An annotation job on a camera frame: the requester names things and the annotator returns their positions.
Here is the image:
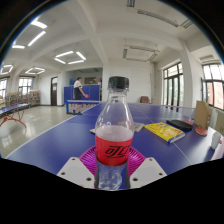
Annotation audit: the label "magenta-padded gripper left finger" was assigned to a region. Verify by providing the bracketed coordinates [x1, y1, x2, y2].
[56, 145, 98, 190]

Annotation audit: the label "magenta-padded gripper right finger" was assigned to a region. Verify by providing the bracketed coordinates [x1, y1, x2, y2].
[127, 146, 168, 190]

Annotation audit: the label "clear red-labelled drink bottle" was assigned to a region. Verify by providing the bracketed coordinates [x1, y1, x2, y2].
[94, 76, 135, 191]

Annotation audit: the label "yellow book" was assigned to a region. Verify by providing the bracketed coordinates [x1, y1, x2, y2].
[143, 121, 186, 144]

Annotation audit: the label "grey-brown thin book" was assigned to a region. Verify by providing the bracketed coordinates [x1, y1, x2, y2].
[132, 122, 145, 133]

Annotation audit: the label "black paddle case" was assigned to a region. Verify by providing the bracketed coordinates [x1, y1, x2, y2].
[165, 119, 194, 132]

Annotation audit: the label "blue white floor barrier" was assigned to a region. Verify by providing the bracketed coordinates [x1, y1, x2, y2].
[65, 99, 103, 116]

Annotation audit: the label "brown armchair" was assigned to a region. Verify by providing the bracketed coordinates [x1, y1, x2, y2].
[139, 95, 151, 104]

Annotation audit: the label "brown cardboard box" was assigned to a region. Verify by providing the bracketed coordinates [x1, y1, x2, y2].
[193, 100, 214, 130]

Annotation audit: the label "person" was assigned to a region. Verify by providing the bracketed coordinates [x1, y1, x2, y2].
[72, 77, 90, 101]

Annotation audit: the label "blue partition boards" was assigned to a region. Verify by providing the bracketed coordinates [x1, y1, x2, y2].
[63, 84, 102, 104]

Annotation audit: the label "dark door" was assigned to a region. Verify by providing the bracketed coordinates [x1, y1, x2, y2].
[50, 76, 59, 107]

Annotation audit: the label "blue red-legged table tennis table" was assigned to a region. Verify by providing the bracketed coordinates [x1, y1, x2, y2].
[0, 102, 32, 129]

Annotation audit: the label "bookshelf unit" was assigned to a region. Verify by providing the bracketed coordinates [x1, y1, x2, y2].
[4, 89, 42, 108]

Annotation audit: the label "black-framed glass door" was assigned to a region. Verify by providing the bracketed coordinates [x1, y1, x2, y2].
[162, 62, 185, 108]

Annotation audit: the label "black-framed wide window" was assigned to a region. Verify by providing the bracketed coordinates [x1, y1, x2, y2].
[200, 63, 224, 111]

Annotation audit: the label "ceiling lights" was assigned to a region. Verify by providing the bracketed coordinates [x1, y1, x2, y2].
[0, 18, 88, 76]

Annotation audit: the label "framed wall picture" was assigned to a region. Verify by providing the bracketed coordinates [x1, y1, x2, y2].
[84, 77, 98, 85]

